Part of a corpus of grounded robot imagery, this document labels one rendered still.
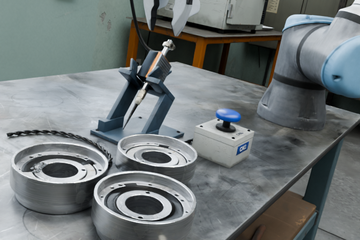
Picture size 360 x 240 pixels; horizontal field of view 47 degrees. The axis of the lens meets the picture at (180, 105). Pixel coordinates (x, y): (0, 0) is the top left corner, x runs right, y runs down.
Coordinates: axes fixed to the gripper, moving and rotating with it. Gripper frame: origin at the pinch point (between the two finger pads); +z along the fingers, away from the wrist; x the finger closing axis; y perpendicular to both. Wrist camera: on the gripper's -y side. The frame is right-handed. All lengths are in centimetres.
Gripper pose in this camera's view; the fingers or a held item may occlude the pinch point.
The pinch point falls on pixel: (162, 25)
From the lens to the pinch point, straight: 67.9
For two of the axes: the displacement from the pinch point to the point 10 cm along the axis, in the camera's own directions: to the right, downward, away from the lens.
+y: 5.3, -1.6, 8.4
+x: -8.3, -2.8, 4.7
